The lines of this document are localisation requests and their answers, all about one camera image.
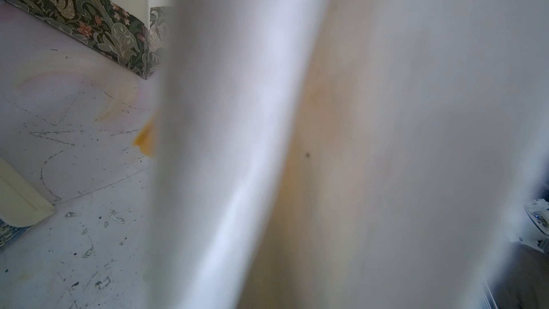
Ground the yellow-handled cartoon canvas bag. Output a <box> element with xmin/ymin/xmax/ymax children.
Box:
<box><xmin>145</xmin><ymin>0</ymin><xmax>548</xmax><ymax>308</ymax></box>

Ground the starry night canvas bag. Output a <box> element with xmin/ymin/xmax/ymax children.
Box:
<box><xmin>1</xmin><ymin>159</ymin><xmax>55</xmax><ymax>250</ymax></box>

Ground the green-handled floral canvas bag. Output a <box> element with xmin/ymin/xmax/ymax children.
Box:
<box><xmin>4</xmin><ymin>0</ymin><xmax>169</xmax><ymax>79</ymax></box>

